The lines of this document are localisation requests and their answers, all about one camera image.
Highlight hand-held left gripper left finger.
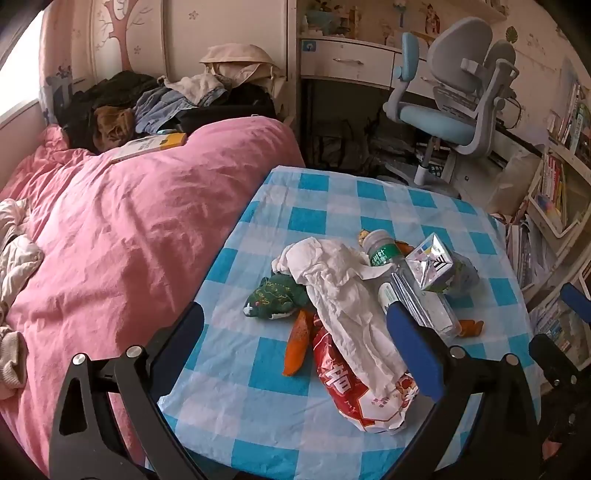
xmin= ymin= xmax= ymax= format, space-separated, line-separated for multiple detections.
xmin=48 ymin=301 xmax=222 ymax=480

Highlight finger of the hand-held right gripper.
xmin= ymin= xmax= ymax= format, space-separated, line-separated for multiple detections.
xmin=560 ymin=282 xmax=591 ymax=320
xmin=529 ymin=335 xmax=583 ymax=389

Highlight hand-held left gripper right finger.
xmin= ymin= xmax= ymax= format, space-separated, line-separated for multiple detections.
xmin=386 ymin=302 xmax=542 ymax=480

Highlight red snack bag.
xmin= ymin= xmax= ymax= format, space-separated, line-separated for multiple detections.
xmin=313 ymin=314 xmax=420 ymax=435

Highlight white tissue paper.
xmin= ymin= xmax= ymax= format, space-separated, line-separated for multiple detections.
xmin=271 ymin=236 xmax=408 ymax=408

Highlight green white juice carton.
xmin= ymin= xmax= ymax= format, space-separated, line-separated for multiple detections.
xmin=405 ymin=232 xmax=480 ymax=294

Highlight clear plastic bottle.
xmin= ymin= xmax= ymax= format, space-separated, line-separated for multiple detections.
xmin=361 ymin=229 xmax=462 ymax=344

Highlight green plush toy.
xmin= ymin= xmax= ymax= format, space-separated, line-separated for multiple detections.
xmin=244 ymin=273 xmax=315 ymax=320

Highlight long orange wrapper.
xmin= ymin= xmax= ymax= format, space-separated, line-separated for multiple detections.
xmin=283 ymin=308 xmax=318 ymax=377

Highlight stack of magazines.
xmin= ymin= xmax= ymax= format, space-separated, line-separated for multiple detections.
xmin=505 ymin=216 xmax=557 ymax=292

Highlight white bookshelf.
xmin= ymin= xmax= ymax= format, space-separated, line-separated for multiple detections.
xmin=503 ymin=69 xmax=591 ymax=370

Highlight pink duvet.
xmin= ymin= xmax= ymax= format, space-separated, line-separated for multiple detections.
xmin=0 ymin=117 xmax=308 ymax=476

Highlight white plastic bag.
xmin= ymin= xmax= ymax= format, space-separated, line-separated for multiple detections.
xmin=488 ymin=148 xmax=542 ymax=217

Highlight blue white checkered tablecloth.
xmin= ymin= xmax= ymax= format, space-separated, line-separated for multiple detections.
xmin=145 ymin=165 xmax=543 ymax=480

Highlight beige crumpled garment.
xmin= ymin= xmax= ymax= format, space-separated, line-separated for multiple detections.
xmin=0 ymin=330 xmax=29 ymax=400

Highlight rows of books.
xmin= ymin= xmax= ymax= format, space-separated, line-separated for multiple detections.
xmin=531 ymin=80 xmax=591 ymax=365

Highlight white crumpled garment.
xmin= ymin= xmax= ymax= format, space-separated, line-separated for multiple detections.
xmin=0 ymin=198 xmax=45 ymax=324

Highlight yellow book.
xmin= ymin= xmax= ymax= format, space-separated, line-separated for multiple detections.
xmin=111 ymin=133 xmax=188 ymax=164

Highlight pile of dark bags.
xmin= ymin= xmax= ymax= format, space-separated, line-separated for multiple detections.
xmin=307 ymin=117 xmax=444 ymax=180

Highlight brown cloth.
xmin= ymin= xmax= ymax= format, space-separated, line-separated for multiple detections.
xmin=93 ymin=106 xmax=136 ymax=151

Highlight blue denim clothes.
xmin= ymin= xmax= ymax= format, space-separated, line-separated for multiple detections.
xmin=134 ymin=87 xmax=227 ymax=132

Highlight black bag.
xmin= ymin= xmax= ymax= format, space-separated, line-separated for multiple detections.
xmin=178 ymin=82 xmax=278 ymax=134

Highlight white cloth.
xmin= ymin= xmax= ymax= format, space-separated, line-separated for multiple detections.
xmin=164 ymin=74 xmax=227 ymax=104

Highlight black clothes pile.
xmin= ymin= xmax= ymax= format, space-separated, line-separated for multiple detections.
xmin=60 ymin=70 xmax=171 ymax=151

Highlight grey blue office chair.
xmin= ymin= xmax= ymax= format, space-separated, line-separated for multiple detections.
xmin=383 ymin=17 xmax=520 ymax=188

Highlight beige bag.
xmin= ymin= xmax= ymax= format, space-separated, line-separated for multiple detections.
xmin=199 ymin=44 xmax=284 ymax=100

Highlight white desk with drawers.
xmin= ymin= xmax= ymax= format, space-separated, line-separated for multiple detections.
xmin=295 ymin=32 xmax=550 ymax=195

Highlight pile of clothes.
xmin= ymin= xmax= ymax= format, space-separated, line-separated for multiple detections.
xmin=69 ymin=0 xmax=298 ymax=121

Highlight window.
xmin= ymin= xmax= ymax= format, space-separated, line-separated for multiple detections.
xmin=0 ymin=9 xmax=44 ymax=125

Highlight printed pink curtain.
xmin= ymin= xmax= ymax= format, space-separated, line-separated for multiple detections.
xmin=39 ymin=0 xmax=75 ymax=125

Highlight teal desk ornament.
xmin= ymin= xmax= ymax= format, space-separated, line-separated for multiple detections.
xmin=305 ymin=9 xmax=345 ymax=37

